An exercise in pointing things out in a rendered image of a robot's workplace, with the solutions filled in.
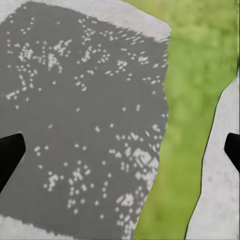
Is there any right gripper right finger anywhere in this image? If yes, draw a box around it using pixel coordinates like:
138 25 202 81
224 132 240 172

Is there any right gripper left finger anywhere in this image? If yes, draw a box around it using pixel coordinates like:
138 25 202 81
0 133 26 193

